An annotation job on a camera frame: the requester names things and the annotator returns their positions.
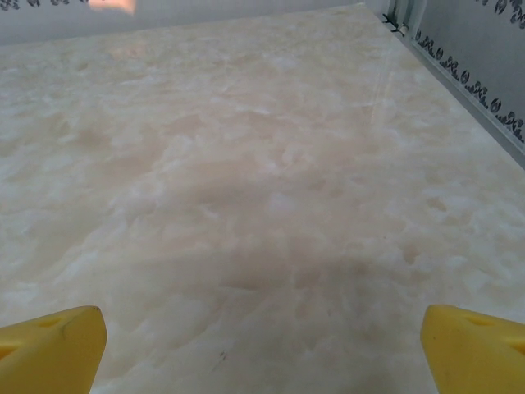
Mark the person's hand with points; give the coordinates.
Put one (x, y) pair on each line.
(110, 6)

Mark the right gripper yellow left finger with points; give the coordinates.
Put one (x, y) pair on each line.
(49, 353)

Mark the aluminium frame post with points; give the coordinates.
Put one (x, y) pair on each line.
(404, 12)

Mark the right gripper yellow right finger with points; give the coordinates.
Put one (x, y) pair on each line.
(476, 353)

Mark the aluminium table side rail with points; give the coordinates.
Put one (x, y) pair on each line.
(471, 100)

